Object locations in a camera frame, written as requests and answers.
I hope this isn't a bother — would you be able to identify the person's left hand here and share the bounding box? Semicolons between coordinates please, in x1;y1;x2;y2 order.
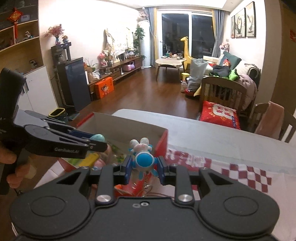
0;143;38;189

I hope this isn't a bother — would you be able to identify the red patterned table mat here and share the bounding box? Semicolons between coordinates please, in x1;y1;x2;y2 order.
110;149;295;205

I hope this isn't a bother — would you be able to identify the blue white toy figure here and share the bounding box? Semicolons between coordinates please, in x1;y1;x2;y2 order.
129;137;158;180

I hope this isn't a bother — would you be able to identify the wooden crib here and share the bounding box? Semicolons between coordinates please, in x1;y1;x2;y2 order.
198;75;257;117

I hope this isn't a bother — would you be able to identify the white cabinet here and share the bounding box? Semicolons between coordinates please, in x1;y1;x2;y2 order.
18;66;58;116

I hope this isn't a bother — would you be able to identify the white plastic bag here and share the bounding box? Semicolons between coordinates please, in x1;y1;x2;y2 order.
187;58;208;92

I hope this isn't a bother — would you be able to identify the orange gift box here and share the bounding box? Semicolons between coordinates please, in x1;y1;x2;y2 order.
94;77;114;99

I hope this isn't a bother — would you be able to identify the teal egg toy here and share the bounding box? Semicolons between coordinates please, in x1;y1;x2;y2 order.
90;133;106;143

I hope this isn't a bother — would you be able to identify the red cardboard box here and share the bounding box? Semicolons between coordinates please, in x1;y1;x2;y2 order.
59;113;168;172

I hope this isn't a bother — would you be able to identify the red toy figure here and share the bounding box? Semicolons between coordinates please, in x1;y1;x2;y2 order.
114;174;152;198

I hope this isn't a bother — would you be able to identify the wooden tv cabinet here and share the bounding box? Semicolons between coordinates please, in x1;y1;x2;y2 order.
88;57;142;101

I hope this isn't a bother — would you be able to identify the red printed bag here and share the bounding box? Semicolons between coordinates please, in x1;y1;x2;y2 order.
199;101;240;130

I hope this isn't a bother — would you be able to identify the round coffee table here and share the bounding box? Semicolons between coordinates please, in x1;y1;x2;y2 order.
156;57;186;81

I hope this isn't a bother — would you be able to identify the yellow giraffe toy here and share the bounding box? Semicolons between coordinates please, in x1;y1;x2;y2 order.
181;36;192;70

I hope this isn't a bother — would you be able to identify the framed picture trio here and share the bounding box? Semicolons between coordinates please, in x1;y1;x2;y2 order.
231;1;256;38

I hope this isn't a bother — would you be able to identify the green trash bin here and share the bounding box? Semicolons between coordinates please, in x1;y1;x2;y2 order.
48;108;68;123

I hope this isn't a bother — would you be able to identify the pink towel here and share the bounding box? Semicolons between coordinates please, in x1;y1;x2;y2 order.
254;101;285;140

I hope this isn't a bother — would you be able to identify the green lid jar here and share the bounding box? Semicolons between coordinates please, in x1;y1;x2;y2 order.
109;144;127;164

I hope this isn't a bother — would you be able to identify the wooden chair with towel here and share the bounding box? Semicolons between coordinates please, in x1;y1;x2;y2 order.
248;101;295;143

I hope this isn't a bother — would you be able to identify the yellow small box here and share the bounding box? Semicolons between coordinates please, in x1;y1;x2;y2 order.
78;153;100;167

